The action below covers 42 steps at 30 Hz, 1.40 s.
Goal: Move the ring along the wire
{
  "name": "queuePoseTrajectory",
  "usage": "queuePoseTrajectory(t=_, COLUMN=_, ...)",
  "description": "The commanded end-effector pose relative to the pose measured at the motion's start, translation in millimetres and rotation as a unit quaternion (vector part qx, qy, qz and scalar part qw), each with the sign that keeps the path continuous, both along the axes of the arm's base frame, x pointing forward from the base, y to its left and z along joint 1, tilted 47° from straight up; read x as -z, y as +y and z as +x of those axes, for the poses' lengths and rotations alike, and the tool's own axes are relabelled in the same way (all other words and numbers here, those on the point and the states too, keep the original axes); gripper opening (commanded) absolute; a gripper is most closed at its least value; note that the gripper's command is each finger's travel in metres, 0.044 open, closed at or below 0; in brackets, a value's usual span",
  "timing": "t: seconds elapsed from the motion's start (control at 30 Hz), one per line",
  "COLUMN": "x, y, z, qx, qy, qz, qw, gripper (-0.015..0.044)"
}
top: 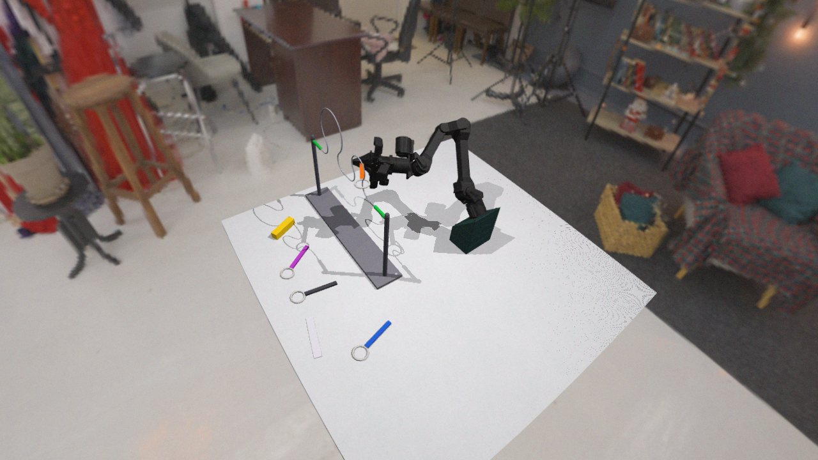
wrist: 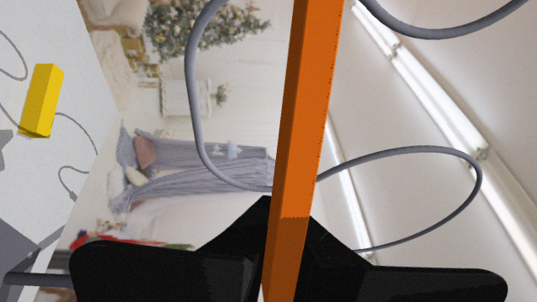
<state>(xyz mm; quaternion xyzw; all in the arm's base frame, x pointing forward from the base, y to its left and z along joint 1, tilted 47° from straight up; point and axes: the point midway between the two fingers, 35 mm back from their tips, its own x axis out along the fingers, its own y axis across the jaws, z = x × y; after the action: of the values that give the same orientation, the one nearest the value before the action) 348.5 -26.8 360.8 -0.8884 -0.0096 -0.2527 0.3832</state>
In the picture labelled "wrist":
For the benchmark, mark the yellow rectangular block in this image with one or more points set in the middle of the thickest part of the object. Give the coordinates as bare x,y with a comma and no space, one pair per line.
40,106

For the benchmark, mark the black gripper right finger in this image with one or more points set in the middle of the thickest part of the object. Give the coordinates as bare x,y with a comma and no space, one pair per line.
332,272

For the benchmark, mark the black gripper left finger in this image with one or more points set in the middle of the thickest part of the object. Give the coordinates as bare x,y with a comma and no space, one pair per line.
226,269

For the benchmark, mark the orange handle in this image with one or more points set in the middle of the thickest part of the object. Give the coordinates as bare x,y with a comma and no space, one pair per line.
313,40

